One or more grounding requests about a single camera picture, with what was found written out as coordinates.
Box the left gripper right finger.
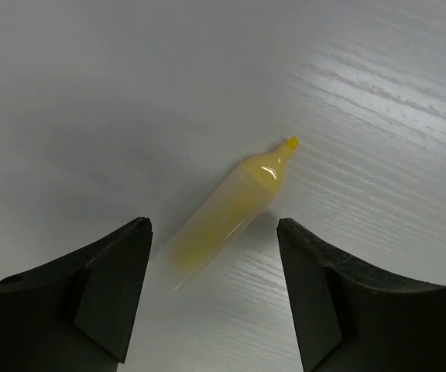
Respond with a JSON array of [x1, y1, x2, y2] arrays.
[[277, 219, 446, 371]]

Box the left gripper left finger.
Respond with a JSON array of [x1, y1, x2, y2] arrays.
[[0, 218, 153, 371]]

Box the yellow highlighter marker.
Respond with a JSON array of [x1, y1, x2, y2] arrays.
[[160, 136, 299, 291]]

